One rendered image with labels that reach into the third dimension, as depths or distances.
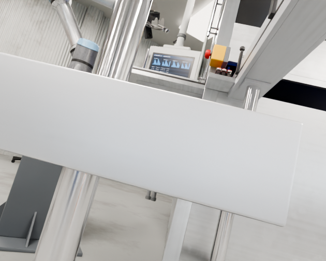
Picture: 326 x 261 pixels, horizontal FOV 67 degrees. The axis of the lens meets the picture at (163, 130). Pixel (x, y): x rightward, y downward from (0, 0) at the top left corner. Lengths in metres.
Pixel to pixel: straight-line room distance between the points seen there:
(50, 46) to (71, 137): 5.18
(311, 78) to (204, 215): 0.77
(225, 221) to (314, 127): 0.60
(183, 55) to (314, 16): 1.77
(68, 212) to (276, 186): 0.24
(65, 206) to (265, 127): 0.25
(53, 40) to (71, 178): 5.24
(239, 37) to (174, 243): 0.96
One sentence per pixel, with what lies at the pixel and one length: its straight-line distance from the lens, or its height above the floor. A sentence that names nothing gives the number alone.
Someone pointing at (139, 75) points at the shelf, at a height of 0.86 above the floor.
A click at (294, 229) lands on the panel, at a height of 0.36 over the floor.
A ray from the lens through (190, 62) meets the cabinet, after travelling 2.29.
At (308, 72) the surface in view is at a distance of 1.32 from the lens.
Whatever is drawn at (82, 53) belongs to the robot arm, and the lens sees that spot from 1.40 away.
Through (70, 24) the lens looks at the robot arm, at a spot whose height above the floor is 1.11.
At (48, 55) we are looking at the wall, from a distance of 5.43.
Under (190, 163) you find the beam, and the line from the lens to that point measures 0.29.
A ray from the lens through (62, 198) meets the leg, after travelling 0.33.
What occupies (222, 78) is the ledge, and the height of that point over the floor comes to 0.86.
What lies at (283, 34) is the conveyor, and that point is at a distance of 0.70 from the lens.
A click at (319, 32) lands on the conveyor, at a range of 0.70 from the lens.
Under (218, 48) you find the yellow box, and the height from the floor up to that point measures 1.01.
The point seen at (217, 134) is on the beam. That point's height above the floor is 0.51.
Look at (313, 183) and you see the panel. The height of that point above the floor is 0.56.
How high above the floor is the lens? 0.46
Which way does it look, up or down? 9 degrees up
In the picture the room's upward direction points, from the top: 15 degrees clockwise
